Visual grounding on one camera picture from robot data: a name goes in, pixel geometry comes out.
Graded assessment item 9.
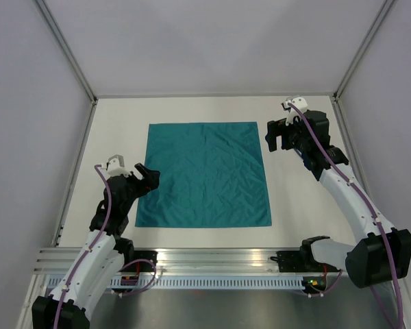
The aluminium frame post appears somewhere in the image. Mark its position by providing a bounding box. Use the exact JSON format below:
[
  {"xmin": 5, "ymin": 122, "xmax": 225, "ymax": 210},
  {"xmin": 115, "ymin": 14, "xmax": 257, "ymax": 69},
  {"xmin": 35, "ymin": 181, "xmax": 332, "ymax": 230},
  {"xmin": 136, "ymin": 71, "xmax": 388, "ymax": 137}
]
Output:
[
  {"xmin": 332, "ymin": 0, "xmax": 397, "ymax": 102},
  {"xmin": 34, "ymin": 0, "xmax": 99, "ymax": 103}
]

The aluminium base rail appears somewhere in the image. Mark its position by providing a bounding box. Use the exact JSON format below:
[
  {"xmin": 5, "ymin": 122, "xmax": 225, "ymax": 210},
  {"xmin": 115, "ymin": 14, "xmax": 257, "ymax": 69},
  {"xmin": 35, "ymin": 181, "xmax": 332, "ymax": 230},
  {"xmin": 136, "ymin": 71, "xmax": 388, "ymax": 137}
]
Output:
[{"xmin": 34, "ymin": 247, "xmax": 350, "ymax": 275}]

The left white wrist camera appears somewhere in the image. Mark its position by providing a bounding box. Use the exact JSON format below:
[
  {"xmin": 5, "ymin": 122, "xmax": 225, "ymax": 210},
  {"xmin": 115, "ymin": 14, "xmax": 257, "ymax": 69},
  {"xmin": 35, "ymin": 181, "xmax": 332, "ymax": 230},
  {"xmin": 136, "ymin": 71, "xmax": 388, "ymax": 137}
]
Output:
[{"xmin": 101, "ymin": 154, "xmax": 131, "ymax": 178}]

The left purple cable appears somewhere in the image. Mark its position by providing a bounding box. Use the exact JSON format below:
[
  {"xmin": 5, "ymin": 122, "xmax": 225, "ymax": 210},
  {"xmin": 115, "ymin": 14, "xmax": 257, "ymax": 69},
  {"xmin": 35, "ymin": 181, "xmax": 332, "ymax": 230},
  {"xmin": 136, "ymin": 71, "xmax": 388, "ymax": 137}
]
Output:
[{"xmin": 53, "ymin": 164, "xmax": 158, "ymax": 329}]

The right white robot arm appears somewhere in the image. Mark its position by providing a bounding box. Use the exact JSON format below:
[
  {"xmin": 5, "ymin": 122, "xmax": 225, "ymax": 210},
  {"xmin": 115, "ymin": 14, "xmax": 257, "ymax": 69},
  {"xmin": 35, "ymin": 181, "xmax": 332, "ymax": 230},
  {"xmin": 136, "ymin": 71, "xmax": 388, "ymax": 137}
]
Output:
[{"xmin": 265, "ymin": 110, "xmax": 411, "ymax": 288}]

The right aluminium frame post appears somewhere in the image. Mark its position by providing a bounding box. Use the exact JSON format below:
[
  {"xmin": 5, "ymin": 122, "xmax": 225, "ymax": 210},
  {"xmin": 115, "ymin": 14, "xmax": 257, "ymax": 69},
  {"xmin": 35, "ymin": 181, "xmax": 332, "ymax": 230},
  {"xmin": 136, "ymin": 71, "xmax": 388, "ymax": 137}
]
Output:
[{"xmin": 332, "ymin": 0, "xmax": 397, "ymax": 102}]

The black mounting plate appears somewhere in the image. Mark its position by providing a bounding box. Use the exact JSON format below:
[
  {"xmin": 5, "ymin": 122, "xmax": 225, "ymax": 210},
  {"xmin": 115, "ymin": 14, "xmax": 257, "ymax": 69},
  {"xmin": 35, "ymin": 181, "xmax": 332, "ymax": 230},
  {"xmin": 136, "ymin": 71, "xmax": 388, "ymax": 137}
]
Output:
[
  {"xmin": 269, "ymin": 250, "xmax": 325, "ymax": 273},
  {"xmin": 121, "ymin": 249, "xmax": 158, "ymax": 275}
]

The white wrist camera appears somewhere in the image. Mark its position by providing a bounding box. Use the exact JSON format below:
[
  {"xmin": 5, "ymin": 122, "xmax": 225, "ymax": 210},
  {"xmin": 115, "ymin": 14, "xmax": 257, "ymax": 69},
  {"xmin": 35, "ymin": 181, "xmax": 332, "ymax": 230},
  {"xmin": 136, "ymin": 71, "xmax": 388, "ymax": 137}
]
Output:
[
  {"xmin": 282, "ymin": 96, "xmax": 308, "ymax": 125},
  {"xmin": 101, "ymin": 154, "xmax": 131, "ymax": 178}
]

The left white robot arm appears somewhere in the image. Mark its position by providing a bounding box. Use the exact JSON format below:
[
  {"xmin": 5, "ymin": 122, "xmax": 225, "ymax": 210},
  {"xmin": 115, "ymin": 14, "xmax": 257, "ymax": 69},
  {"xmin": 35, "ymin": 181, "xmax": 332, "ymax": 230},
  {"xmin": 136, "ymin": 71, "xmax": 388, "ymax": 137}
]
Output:
[{"xmin": 32, "ymin": 156, "xmax": 160, "ymax": 328}]

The white slotted cable duct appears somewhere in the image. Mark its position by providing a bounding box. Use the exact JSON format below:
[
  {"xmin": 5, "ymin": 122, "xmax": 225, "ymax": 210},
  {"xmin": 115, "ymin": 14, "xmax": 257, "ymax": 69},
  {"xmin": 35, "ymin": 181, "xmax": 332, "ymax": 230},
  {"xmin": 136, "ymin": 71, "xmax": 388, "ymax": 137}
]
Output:
[{"xmin": 45, "ymin": 275, "xmax": 305, "ymax": 290}]

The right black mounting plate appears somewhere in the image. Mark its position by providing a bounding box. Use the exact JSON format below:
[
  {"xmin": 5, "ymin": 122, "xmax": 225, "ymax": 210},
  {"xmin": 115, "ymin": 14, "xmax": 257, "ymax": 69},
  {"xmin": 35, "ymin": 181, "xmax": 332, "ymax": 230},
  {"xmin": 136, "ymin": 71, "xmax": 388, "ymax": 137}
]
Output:
[{"xmin": 269, "ymin": 250, "xmax": 325, "ymax": 273}]

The teal cloth napkin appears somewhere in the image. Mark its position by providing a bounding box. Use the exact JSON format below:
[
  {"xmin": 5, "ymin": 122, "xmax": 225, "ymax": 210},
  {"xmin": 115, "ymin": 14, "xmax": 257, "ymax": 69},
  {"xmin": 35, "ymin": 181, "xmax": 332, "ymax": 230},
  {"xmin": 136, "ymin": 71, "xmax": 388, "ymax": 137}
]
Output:
[{"xmin": 136, "ymin": 122, "xmax": 272, "ymax": 229}]

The left aluminium frame post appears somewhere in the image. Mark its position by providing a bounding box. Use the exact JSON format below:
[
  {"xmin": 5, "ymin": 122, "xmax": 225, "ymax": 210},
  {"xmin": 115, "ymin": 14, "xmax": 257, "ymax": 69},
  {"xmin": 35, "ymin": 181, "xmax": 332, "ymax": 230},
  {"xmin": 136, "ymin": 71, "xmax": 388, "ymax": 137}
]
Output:
[{"xmin": 34, "ymin": 0, "xmax": 99, "ymax": 103}]

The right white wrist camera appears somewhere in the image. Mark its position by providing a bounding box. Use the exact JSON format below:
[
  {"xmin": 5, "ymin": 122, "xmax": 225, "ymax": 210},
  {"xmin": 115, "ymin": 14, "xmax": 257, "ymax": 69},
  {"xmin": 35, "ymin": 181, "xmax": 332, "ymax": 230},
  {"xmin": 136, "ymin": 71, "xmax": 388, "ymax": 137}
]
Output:
[{"xmin": 282, "ymin": 96, "xmax": 308, "ymax": 125}]

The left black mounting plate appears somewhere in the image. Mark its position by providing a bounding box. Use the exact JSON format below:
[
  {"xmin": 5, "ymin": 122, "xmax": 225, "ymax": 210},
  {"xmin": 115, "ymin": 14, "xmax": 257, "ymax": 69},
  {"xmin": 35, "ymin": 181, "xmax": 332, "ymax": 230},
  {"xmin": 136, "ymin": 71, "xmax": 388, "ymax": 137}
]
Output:
[{"xmin": 121, "ymin": 249, "xmax": 158, "ymax": 275}]

